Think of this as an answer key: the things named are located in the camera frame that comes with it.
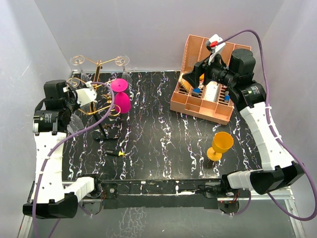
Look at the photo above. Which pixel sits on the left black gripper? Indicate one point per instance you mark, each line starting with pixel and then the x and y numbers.
pixel 74 95

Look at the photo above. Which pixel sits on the aluminium frame rail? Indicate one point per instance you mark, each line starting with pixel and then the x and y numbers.
pixel 164 209

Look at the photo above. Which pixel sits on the orange plastic wine glass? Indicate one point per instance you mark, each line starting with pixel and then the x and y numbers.
pixel 221 143

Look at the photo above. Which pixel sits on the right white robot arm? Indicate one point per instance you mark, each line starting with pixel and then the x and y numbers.
pixel 279 169

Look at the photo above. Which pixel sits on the pink plastic wine glass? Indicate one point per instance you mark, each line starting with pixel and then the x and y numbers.
pixel 121 99

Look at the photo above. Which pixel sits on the peach desk organizer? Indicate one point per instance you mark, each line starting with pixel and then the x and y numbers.
pixel 182 100

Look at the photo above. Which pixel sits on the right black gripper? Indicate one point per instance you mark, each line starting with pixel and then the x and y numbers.
pixel 193 77

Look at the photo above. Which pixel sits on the white staples box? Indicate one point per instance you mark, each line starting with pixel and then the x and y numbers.
pixel 211 93

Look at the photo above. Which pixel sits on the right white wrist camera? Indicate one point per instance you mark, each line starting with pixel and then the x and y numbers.
pixel 215 45

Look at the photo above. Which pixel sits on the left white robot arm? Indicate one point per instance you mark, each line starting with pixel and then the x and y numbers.
pixel 52 116

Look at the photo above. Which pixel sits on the black yellow screwdriver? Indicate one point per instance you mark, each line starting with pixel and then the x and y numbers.
pixel 114 153

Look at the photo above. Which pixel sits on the blue grey eraser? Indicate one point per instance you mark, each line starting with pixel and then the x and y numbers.
pixel 196 92

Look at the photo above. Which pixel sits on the clear wine glass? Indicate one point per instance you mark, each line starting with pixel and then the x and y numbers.
pixel 78 60
pixel 74 124
pixel 123 61
pixel 76 83

